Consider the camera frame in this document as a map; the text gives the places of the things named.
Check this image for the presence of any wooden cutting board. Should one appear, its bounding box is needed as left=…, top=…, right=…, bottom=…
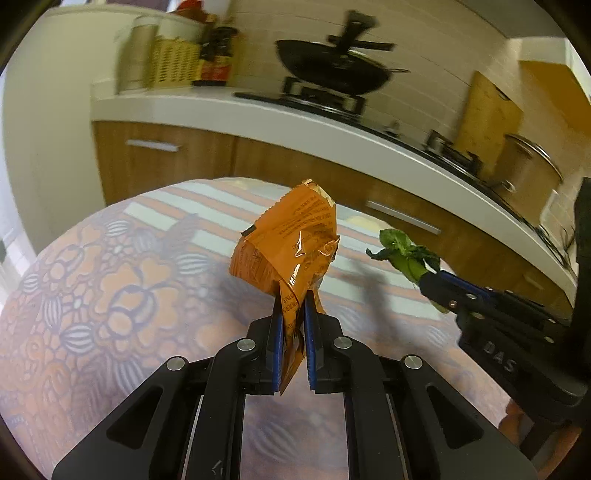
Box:
left=454, top=71, right=524, bottom=179

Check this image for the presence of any patterned tablecloth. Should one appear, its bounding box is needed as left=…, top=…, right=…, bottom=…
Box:
left=1, top=178, right=508, bottom=476

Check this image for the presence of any yellow wall cabinet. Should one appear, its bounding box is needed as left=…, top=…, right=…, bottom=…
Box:
left=519, top=37, right=591, bottom=135

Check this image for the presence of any black wok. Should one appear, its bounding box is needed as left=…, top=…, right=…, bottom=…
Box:
left=274, top=9, right=411, bottom=97

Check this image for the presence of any brown rice cooker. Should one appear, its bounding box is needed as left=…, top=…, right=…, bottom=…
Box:
left=488, top=134, right=564, bottom=227

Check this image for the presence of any dark sauce bottle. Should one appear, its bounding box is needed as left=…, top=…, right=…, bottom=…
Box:
left=192, top=19, right=217, bottom=86

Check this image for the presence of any yellow woven basket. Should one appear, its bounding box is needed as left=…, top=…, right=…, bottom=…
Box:
left=148, top=36, right=200, bottom=89

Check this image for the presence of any grey cylindrical canister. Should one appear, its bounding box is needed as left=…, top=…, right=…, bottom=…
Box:
left=117, top=16, right=160, bottom=93

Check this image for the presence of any black gas stove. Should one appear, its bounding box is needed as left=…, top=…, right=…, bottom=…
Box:
left=233, top=77, right=546, bottom=227

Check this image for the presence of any orange snack wrapper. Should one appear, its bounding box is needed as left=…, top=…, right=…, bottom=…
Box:
left=229, top=179, right=339, bottom=392

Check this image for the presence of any person's right hand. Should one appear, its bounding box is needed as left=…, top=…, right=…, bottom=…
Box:
left=499, top=399, right=582, bottom=479

